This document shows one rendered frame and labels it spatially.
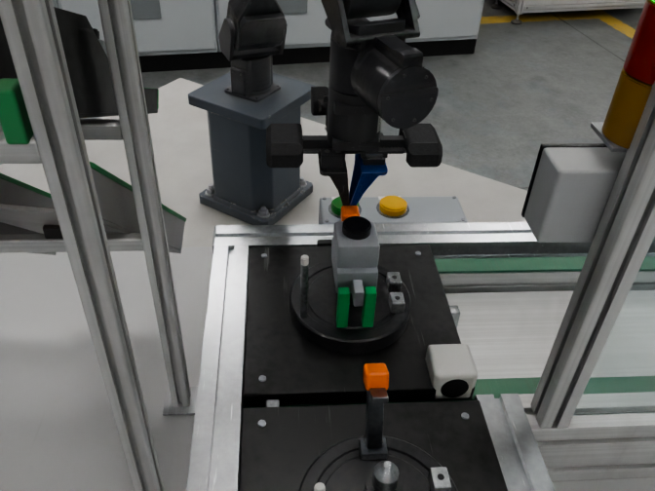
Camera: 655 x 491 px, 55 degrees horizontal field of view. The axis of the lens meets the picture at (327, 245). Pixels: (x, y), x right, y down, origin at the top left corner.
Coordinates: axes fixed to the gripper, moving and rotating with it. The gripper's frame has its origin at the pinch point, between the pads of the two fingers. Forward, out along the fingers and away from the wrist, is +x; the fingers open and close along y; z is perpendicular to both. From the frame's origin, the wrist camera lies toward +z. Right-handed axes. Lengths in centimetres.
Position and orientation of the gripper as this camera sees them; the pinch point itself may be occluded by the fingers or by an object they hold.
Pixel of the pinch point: (350, 184)
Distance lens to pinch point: 71.6
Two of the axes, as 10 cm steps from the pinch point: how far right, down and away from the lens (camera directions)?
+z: -0.7, -6.2, 7.8
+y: -10.0, 0.1, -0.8
